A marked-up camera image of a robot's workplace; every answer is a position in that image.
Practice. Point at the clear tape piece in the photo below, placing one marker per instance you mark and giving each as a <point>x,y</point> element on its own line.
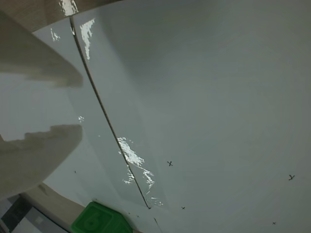
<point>87,36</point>
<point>136,160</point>

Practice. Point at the white paper sheet with marks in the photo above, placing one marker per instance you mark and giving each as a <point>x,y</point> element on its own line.
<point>206,97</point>

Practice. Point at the green square block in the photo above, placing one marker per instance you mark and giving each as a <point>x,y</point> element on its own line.
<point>97,218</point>

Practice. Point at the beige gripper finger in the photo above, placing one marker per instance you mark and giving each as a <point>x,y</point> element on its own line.
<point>36,160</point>
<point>36,60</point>

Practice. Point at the plain white paper sheet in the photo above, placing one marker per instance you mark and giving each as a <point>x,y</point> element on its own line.
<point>97,145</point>

